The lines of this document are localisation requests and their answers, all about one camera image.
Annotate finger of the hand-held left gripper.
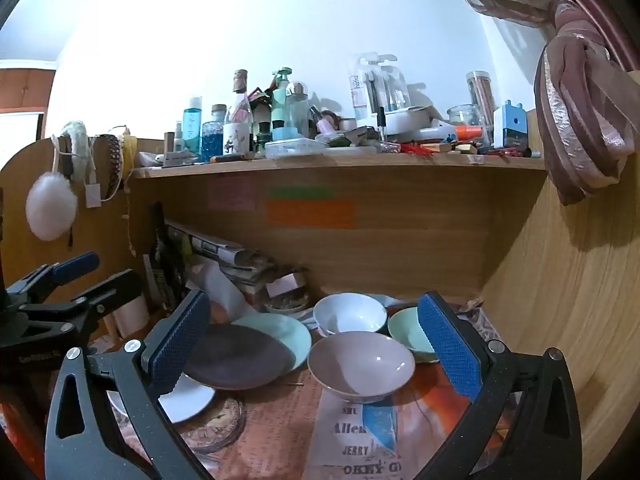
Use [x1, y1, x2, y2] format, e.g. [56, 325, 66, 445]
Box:
[6, 251, 101, 306]
[20, 269, 146, 341]

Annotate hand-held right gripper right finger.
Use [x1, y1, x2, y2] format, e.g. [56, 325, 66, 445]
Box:
[410, 291, 583, 480]

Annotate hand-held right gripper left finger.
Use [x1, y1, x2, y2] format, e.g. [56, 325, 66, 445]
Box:
[45, 287, 216, 480]

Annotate green bowl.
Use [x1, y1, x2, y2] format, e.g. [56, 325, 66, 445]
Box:
[387, 306, 441, 363]

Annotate pink bowl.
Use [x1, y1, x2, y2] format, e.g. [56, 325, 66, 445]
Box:
[307, 331, 417, 404]

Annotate beige paper roll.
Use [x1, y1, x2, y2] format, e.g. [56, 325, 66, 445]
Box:
[112, 295, 150, 338]

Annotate white plate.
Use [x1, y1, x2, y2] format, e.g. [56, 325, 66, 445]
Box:
[107, 372, 217, 425]

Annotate dark brown plate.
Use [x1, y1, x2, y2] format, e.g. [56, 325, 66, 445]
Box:
[182, 323, 297, 391]

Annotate white powder puff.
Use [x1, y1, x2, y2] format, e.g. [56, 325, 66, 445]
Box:
[25, 171, 79, 241]

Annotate white paper sheets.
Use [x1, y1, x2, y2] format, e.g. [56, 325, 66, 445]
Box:
[187, 260, 271, 321]

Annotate stack of newspapers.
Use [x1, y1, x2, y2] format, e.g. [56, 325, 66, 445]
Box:
[165, 220, 276, 306]

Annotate white bowl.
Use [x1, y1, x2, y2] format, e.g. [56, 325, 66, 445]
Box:
[313, 292, 388, 338]

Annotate brown beaded headband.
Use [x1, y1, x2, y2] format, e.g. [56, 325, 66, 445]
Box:
[92, 134, 126, 196]

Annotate mint green plate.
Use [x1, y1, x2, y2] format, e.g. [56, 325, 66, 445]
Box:
[232, 312, 312, 373]

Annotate small bowl of trinkets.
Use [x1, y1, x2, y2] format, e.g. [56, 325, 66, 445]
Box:
[263, 294, 311, 316]

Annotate fluffy white headband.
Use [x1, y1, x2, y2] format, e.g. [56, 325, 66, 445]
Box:
[59, 120, 93, 181]

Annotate small white box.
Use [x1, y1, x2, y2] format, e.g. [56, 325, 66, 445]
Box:
[265, 272, 308, 301]

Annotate yellow headband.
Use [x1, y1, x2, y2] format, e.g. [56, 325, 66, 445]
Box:
[122, 130, 138, 171]

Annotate printed newspaper table cover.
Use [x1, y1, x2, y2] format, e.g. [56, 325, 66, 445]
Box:
[0, 300, 526, 480]

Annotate pink sticky note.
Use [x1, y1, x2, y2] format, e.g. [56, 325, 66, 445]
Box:
[209, 176, 257, 211]

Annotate tall blue liquid bottle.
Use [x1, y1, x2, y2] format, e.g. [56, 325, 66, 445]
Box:
[182, 96, 203, 153]

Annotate blue jar with brown lid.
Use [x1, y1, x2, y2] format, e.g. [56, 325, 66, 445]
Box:
[201, 104, 228, 161]

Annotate orange sticky note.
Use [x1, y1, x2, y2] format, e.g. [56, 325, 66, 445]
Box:
[265, 199, 356, 228]

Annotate wooden cabinet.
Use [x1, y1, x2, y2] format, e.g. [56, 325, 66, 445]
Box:
[0, 60, 57, 111]

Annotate green sticky note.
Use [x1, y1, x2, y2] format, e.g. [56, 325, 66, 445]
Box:
[267, 187, 335, 200]

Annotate wooden shelf board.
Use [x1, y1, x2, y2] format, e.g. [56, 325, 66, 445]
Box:
[132, 152, 548, 179]

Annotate white ceramic bottle brown cap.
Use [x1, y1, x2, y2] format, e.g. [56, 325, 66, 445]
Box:
[222, 69, 253, 157]

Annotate blue and white sharpener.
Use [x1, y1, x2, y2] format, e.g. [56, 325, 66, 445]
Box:
[494, 99, 528, 153]

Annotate clear plastic box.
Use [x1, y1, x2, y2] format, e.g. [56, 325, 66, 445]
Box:
[265, 138, 326, 160]

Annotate round glass jar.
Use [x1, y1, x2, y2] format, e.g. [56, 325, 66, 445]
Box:
[446, 104, 483, 133]

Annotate white plastic container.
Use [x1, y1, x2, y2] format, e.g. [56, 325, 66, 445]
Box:
[382, 106, 436, 136]

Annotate green pump bottle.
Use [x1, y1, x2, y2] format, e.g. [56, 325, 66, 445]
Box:
[270, 66, 295, 131]

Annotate tall clear jar of sticks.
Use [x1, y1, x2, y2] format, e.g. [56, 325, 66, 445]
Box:
[466, 71, 496, 131]

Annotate clear bottle silver cap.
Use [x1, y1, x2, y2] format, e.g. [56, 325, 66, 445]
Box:
[286, 81, 311, 138]

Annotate brown tied curtain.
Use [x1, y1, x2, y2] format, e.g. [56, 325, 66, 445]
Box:
[425, 0, 640, 207]

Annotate toothbrush blister package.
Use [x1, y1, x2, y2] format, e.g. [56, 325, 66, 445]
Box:
[347, 52, 401, 126]

